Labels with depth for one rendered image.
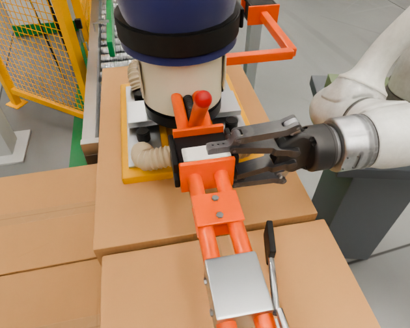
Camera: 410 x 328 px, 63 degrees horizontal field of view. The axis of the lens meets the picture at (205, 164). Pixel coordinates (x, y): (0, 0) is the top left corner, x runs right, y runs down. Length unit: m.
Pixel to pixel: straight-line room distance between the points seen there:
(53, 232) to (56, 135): 1.31
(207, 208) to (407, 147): 0.32
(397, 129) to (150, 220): 0.43
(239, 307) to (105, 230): 0.32
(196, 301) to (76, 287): 0.56
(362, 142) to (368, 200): 0.86
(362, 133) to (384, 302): 1.26
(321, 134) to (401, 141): 0.12
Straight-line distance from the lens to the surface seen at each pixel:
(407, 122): 0.59
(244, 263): 0.40
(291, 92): 2.67
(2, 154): 2.37
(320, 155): 0.53
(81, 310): 1.02
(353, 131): 0.55
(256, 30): 1.80
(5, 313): 1.10
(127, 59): 1.97
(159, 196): 0.64
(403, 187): 1.39
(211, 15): 0.57
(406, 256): 1.90
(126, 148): 0.72
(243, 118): 0.78
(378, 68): 0.74
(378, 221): 1.54
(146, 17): 0.56
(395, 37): 0.73
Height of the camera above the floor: 1.45
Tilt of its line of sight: 46 degrees down
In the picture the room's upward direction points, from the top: straight up
